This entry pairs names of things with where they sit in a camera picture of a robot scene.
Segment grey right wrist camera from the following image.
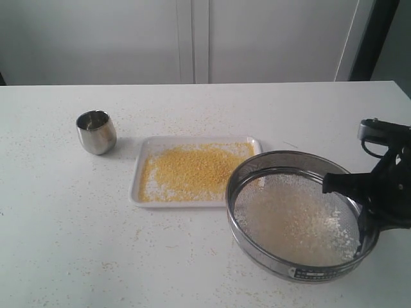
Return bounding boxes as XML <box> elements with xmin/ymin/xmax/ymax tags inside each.
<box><xmin>358</xmin><ymin>119</ymin><xmax>410</xmax><ymax>146</ymax></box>

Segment black right camera cable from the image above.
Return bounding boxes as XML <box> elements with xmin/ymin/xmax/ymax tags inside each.
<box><xmin>362</xmin><ymin>137</ymin><xmax>391</xmax><ymax>158</ymax></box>

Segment stainless steel cup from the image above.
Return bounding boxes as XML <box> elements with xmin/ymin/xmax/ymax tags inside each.
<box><xmin>76</xmin><ymin>110</ymin><xmax>117</xmax><ymax>155</ymax></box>

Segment white plastic tray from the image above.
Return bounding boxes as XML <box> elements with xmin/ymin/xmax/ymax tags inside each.
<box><xmin>130</xmin><ymin>136</ymin><xmax>263</xmax><ymax>209</ymax></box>

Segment round stainless steel sieve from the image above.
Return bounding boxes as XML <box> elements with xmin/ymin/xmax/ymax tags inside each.
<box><xmin>225</xmin><ymin>151</ymin><xmax>368</xmax><ymax>284</ymax></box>

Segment yellow millet grains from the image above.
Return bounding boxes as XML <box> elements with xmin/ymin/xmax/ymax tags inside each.
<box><xmin>136</xmin><ymin>142</ymin><xmax>256</xmax><ymax>203</ymax></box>

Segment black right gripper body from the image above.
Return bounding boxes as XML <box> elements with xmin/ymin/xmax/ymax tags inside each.
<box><xmin>365</xmin><ymin>141</ymin><xmax>410</xmax><ymax>230</ymax></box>

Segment white rice grains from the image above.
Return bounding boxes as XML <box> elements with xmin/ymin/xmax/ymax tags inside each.
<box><xmin>236</xmin><ymin>185</ymin><xmax>360</xmax><ymax>267</ymax></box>

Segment white cabinet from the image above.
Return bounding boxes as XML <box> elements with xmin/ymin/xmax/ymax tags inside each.
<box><xmin>1</xmin><ymin>1</ymin><xmax>374</xmax><ymax>85</ymax></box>

